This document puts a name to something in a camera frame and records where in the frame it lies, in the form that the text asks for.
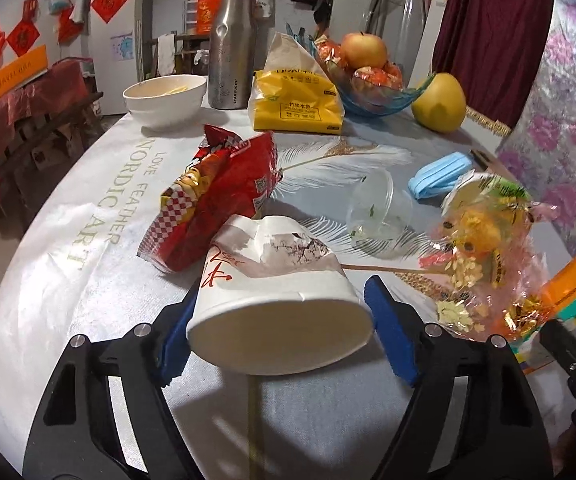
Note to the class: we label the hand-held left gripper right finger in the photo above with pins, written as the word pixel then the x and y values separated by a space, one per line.
pixel 393 332

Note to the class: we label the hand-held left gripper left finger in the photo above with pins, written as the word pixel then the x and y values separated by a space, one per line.
pixel 174 352

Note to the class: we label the white paper cup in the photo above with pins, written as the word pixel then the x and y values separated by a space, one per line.
pixel 278 315

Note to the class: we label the clear yellow printed plastic wrapper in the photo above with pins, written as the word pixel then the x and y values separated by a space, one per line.
pixel 483 245

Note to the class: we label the small colourful flat carton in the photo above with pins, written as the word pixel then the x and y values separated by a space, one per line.
pixel 533 355

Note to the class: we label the clear plastic cup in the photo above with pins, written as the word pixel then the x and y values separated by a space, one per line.
pixel 378 210

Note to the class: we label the white green printed lid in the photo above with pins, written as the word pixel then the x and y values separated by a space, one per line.
pixel 468 192

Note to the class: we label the blue face mask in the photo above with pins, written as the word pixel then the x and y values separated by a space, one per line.
pixel 438 177

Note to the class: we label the red snack bag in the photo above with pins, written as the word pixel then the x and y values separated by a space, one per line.
pixel 223 195

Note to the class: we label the brown cardboard piece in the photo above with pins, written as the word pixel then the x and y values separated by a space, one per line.
pixel 483 160

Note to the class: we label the blue glass fruit bowl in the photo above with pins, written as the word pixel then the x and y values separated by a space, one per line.
pixel 383 102

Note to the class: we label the yellow pomelo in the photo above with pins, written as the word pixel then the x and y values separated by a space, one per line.
pixel 440 102

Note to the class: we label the white ceramic bowl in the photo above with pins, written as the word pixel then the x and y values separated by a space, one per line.
pixel 163 102

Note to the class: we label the yellow snack bag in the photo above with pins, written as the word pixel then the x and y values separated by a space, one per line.
pixel 293 100

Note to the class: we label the wrapped orange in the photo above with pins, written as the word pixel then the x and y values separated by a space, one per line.
pixel 375 79
pixel 330 54

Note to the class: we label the purple floral plastic sheet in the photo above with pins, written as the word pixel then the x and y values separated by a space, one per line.
pixel 563 120

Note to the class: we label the red yellow apple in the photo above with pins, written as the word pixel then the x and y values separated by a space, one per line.
pixel 364 50

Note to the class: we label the red plastic table cover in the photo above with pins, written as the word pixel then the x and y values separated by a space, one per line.
pixel 33 105

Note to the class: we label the white refrigerator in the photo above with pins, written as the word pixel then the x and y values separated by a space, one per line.
pixel 118 60

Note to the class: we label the steel water bottle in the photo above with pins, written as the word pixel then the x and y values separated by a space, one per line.
pixel 232 45

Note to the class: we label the orange sign box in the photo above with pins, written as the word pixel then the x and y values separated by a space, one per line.
pixel 18 72

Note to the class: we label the maroon curtain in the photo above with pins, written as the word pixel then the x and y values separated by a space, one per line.
pixel 493 25

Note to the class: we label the orange gift box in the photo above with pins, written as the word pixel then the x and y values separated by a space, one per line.
pixel 208 15

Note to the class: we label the red diamond paper on fridge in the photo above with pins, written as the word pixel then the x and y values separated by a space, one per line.
pixel 110 0

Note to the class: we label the red hanging wall ornament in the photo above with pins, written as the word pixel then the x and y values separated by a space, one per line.
pixel 70 25

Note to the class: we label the small red diamond wall paper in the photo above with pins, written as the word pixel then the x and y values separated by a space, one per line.
pixel 23 38

